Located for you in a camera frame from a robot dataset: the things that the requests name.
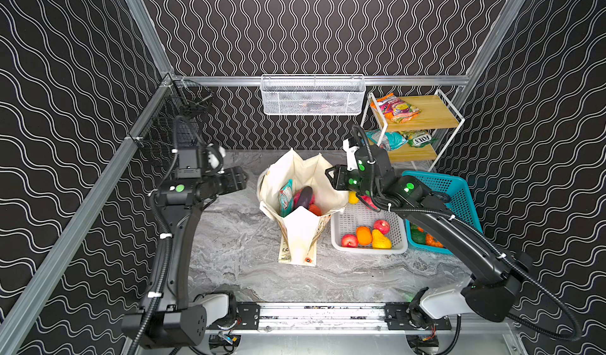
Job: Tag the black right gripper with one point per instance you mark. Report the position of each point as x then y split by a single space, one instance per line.
338 177

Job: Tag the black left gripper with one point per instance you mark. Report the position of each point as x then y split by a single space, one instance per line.
232 180

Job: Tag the teal pink snack bag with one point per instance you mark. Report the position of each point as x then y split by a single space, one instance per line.
286 199

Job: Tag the red bell pepper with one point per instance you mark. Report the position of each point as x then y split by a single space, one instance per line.
315 209

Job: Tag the pink dragon fruit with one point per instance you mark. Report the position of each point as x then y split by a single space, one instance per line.
297 198

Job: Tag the purple eggplant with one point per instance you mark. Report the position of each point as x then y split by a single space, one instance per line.
304 197

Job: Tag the cream canvas grocery bag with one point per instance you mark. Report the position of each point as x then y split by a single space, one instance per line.
301 229

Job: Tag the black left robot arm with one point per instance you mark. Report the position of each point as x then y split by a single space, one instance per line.
166 316

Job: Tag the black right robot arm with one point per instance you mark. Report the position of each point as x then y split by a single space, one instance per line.
496 275

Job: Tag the teal snack bag lower shelf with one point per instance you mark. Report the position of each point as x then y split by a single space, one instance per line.
390 141

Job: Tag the green white snack bag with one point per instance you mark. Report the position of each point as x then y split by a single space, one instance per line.
418 138

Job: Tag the orange snack bag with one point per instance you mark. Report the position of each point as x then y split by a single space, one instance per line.
395 109

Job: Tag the red apple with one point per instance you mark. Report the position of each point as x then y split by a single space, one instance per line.
382 226
369 203
349 241

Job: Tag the yellow lemon with leaves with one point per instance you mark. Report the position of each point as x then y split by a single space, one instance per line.
353 198

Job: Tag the white plastic basket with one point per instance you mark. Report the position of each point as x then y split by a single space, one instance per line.
347 219

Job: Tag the orange crinkled fruit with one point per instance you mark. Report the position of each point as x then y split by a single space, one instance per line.
364 236

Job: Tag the yellow pear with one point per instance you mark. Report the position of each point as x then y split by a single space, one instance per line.
380 241

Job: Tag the white wooden two-tier shelf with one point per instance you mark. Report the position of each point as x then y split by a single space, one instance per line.
438 117

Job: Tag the green vegetable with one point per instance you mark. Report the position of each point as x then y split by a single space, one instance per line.
418 236

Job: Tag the orange pumpkin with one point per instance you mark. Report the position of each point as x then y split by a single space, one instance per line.
432 242

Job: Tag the teal plastic basket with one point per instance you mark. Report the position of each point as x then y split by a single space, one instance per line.
460 203

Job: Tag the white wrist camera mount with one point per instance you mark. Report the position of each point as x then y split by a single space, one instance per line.
350 148

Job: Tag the black wire wall basket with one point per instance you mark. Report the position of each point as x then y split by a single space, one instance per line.
179 120

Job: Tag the white wire wall basket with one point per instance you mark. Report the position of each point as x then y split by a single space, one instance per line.
312 94

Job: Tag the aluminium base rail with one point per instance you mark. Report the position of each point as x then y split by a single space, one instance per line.
331 318

